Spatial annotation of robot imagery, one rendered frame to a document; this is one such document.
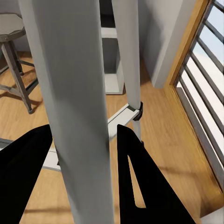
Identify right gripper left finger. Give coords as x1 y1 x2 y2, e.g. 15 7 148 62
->
0 125 53 224

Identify camera tripod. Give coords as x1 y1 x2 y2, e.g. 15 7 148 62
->
0 0 144 224

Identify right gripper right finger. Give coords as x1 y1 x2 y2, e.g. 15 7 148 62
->
117 124 196 224

